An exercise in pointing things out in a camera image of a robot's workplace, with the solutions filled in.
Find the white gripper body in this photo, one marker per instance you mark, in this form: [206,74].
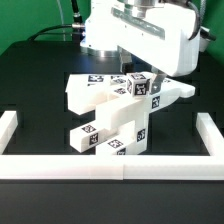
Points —
[163,33]

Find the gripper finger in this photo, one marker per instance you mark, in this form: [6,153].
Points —
[156,80]
[126,63]

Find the white tagged cube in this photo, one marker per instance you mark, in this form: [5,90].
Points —
[137,84]

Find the white chair seat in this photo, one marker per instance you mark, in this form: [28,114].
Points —
[140,129]

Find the white chair back frame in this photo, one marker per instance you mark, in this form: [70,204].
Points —
[114,106]

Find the white marker base plate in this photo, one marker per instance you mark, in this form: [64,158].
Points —
[81,81]

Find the white right fence rail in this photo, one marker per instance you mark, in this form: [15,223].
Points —
[210,135]

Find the white fence rail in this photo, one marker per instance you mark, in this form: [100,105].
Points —
[210,135]
[8,124]
[92,167]

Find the white front fence rail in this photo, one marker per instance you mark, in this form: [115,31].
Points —
[92,167]

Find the white left fence rail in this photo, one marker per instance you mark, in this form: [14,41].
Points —
[8,124]

